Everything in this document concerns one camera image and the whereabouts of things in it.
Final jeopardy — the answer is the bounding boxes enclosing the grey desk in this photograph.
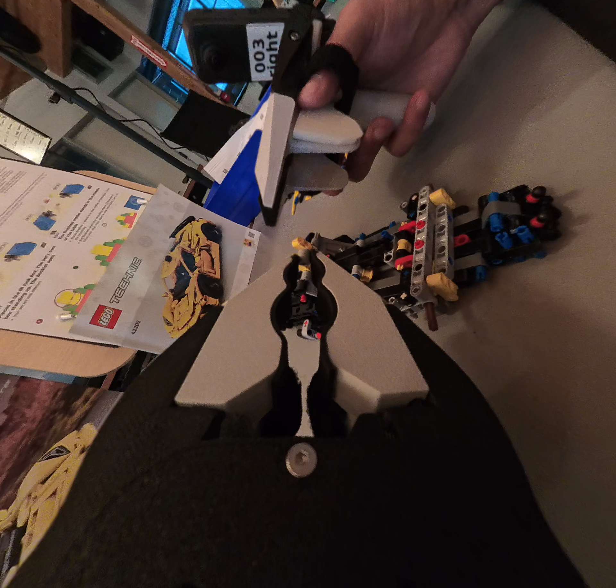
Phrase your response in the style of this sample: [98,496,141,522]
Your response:
[248,0,616,588]

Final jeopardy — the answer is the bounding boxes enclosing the dark toy car box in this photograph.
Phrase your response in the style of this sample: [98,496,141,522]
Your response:
[0,374,123,588]

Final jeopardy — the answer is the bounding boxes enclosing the brick-built toy car chassis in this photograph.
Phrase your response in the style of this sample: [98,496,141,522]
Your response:
[289,184,564,341]

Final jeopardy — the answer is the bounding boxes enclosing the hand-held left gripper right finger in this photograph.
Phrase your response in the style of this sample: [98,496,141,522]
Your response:
[309,253,430,438]

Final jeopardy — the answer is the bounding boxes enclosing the white paper slip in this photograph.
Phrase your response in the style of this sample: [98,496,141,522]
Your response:
[202,117,263,185]

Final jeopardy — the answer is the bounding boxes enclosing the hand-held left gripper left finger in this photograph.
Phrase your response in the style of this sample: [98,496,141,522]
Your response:
[173,254,305,438]

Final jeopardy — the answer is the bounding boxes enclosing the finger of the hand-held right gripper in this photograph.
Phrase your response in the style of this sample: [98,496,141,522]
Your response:
[254,92,296,227]

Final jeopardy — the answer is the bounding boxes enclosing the black monitor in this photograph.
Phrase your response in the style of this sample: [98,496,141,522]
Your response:
[161,90,251,158]

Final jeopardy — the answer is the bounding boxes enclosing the black metal pole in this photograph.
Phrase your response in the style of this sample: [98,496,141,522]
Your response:
[0,45,215,187]

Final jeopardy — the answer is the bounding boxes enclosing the toy car instruction booklet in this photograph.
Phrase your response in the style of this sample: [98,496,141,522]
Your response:
[70,184,261,355]

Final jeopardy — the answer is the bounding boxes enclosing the printed instruction sheet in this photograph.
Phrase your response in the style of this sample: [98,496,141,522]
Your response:
[0,157,157,331]

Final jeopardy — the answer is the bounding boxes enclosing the person's right hand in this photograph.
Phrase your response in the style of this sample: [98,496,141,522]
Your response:
[296,0,507,182]

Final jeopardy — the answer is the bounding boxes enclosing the blue storage bin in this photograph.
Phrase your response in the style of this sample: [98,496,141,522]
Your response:
[204,88,270,228]

